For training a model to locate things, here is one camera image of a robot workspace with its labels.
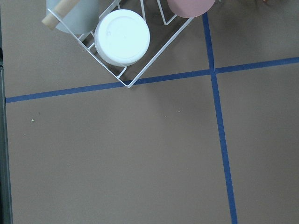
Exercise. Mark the white cup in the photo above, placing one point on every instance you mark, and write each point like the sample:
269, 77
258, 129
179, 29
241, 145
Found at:
122, 38

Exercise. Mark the wooden rack handle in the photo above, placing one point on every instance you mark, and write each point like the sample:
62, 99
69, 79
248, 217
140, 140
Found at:
54, 17

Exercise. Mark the grey-blue cup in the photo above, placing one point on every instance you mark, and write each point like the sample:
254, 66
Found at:
83, 17

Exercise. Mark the pink cup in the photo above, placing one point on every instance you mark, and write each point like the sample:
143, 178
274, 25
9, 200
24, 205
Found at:
190, 8

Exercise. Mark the white wire cup rack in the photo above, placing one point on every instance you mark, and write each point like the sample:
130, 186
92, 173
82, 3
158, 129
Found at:
86, 41

